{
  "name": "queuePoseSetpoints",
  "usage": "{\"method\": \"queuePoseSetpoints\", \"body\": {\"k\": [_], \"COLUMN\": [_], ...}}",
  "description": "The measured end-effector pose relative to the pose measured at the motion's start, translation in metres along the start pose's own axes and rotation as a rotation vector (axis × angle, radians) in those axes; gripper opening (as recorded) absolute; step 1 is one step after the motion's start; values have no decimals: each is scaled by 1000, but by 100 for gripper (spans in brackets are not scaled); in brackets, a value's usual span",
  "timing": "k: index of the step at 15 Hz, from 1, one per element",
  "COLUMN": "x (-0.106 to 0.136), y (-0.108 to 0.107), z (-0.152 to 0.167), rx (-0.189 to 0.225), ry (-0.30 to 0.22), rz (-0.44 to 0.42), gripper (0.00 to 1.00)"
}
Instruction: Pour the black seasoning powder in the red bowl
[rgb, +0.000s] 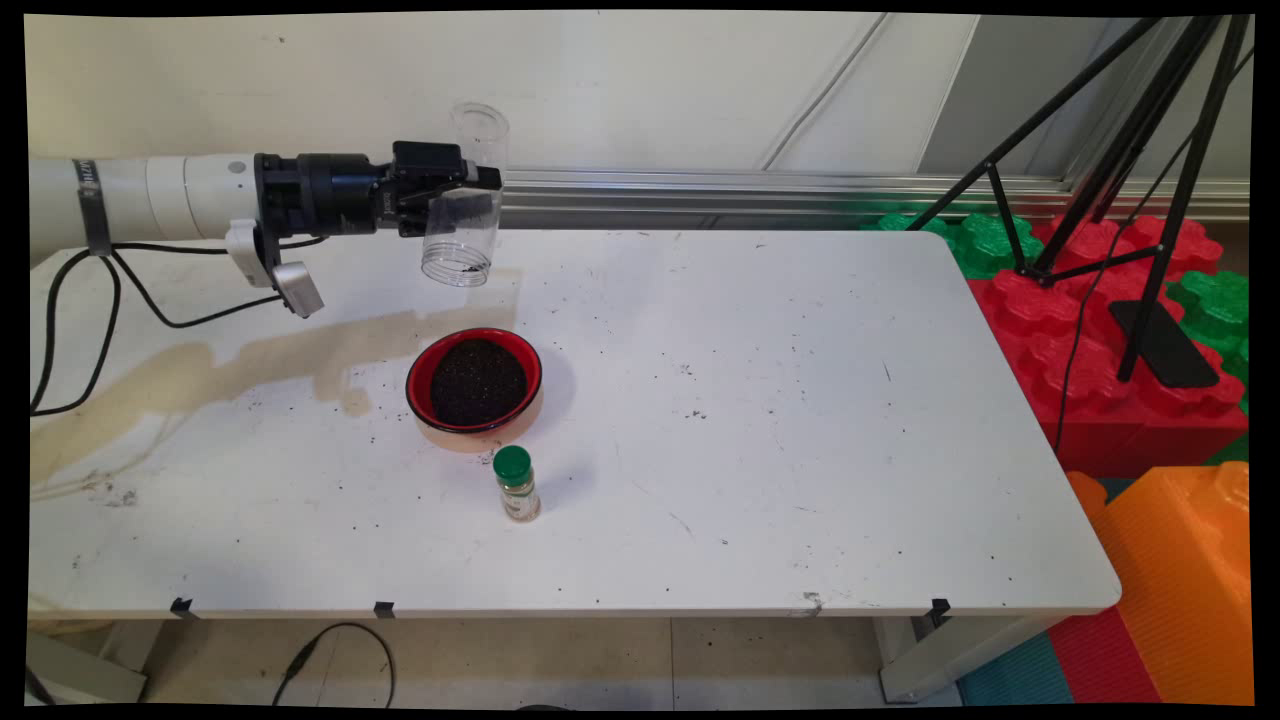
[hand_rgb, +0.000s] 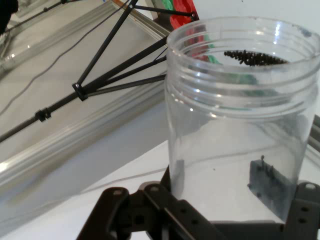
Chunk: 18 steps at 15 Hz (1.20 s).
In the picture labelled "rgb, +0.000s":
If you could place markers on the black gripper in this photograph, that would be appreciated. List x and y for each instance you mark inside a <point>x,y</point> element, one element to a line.
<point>335,195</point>

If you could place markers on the clear plastic jar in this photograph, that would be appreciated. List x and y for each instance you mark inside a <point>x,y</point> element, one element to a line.
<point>480,135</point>

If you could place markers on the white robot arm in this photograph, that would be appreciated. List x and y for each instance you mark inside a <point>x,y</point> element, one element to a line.
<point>180,195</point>

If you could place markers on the red bowl with black rim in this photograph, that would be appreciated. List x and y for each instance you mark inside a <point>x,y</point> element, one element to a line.
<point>450,350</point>

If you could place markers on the black seeds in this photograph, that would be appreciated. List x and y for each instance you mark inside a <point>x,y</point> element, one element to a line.
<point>480,385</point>

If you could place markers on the spice bottle with green cap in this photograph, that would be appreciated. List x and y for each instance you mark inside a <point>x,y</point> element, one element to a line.
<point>518,495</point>

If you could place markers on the green foam block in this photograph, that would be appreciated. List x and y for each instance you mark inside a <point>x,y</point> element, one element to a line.
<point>985,245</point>
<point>1215,310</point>

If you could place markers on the white table leg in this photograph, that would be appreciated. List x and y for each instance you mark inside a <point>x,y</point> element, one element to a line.
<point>940,660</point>
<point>90,675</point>

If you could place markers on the black tripod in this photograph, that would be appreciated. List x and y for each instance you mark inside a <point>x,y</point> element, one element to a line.
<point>1182,200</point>

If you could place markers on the black rectangular slab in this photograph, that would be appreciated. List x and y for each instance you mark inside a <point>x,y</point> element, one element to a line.
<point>1165,345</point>

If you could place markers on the teal floor mat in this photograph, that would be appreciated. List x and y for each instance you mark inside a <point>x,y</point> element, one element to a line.
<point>1010,675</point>

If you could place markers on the red floor mat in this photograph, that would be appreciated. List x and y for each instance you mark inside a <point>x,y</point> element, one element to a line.
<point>1100,660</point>

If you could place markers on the orange foam block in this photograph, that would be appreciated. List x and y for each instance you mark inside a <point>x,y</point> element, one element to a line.
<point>1180,580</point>

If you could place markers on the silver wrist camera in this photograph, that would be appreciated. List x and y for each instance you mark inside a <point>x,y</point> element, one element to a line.
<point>298,290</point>

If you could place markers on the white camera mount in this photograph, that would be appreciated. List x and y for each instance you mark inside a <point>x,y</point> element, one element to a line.
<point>245,250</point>

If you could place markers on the aluminium wall rail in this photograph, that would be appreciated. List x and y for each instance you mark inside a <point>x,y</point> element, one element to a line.
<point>700,190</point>

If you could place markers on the white wall conduit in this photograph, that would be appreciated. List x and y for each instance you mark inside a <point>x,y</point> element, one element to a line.
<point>822,95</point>

